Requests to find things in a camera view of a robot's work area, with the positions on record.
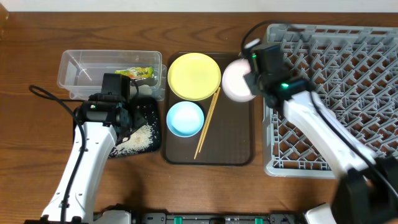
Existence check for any black waste tray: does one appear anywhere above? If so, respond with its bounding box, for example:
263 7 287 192
72 96 162 159

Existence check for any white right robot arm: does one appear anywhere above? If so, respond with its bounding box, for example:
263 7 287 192
242 40 397 223

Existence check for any white tissue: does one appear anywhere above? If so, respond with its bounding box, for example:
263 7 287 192
130 85 153 98

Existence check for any dark brown serving tray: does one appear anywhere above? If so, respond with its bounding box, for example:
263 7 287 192
162 52 254 166

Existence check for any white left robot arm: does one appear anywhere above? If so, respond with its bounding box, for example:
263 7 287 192
40 93 142 223

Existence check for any grey dishwasher rack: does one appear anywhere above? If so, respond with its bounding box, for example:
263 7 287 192
262 24 397 179

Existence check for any yellow plate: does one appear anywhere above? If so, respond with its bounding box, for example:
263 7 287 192
167 53 221 101

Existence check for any pink bowl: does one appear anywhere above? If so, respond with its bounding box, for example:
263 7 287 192
221 59 255 103

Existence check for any light blue bowl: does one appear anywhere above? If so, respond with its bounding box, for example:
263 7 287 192
166 101 205 138

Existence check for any wooden chopstick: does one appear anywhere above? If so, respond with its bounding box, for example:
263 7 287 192
193 88 220 161
197 86 221 154

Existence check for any rice pile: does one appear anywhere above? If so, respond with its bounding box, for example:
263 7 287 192
109 104 161 158

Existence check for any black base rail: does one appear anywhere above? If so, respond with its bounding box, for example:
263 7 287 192
93 203 305 224

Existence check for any green snack wrapper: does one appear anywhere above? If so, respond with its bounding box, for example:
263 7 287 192
115 67 154 79

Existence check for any clear plastic bin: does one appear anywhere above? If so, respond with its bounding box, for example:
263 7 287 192
57 50 167 101

